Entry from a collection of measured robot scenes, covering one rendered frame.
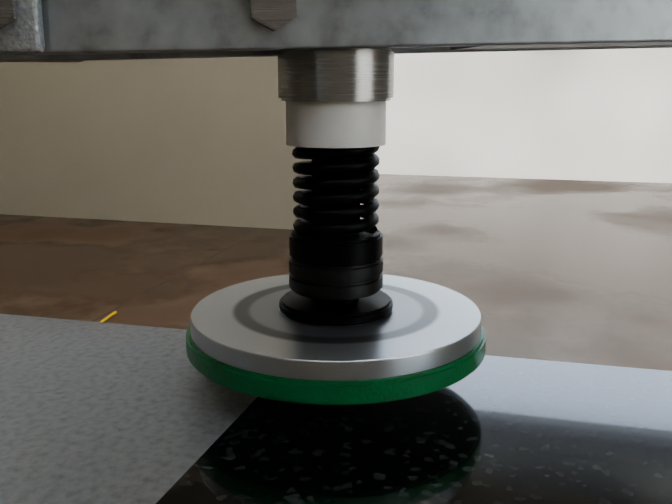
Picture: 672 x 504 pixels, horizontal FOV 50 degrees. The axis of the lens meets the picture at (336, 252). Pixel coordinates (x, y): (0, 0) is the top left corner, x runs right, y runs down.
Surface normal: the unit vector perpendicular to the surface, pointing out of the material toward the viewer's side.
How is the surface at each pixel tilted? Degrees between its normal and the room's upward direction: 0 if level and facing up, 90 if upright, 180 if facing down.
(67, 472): 0
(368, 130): 90
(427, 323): 0
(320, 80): 90
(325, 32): 90
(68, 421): 0
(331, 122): 90
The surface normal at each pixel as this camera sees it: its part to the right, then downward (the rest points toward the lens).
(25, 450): 0.00, -0.97
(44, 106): -0.25, 0.22
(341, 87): 0.10, 0.22
